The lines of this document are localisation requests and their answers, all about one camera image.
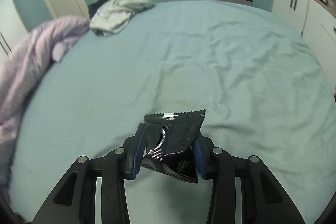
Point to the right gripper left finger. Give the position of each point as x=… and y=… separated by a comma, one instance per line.
x=73, y=198

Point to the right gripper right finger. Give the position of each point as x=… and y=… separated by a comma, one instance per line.
x=264, y=200

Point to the black snack packet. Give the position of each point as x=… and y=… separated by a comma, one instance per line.
x=170, y=138

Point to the teal bed sheet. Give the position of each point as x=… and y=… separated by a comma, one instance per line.
x=262, y=88

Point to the lilac duvet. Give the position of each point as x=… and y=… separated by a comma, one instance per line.
x=24, y=68

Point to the grey crumpled garment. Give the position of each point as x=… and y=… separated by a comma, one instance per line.
x=114, y=15

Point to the white cabinet with black handles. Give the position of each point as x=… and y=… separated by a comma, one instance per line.
x=314, y=20

